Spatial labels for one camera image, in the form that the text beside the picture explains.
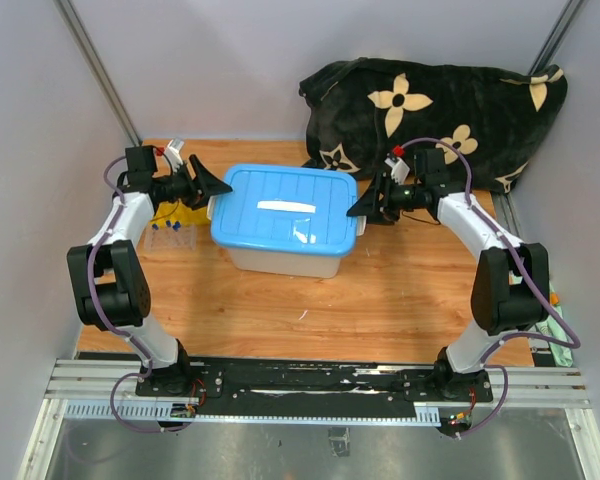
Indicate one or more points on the black floral blanket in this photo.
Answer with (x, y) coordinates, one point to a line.
(488, 122)

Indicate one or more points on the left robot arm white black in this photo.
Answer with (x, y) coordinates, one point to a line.
(109, 287)

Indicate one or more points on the clear plastic tube rack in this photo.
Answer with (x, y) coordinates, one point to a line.
(166, 238)

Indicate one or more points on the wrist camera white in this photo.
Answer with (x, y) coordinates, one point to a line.
(398, 168)
(171, 153)

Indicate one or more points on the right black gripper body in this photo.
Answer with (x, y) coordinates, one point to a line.
(403, 197)

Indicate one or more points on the blue plastic tray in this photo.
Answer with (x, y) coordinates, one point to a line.
(293, 183)

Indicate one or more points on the white plastic bin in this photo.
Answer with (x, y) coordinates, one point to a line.
(290, 262)

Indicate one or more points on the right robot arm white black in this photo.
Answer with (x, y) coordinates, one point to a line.
(511, 288)

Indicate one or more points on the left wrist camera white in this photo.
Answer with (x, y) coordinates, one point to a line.
(171, 153)

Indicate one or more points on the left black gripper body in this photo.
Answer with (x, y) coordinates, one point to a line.
(178, 186)

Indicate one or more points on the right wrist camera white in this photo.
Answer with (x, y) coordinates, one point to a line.
(398, 168)

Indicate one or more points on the yellow test tube rack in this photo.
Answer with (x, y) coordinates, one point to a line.
(179, 213)

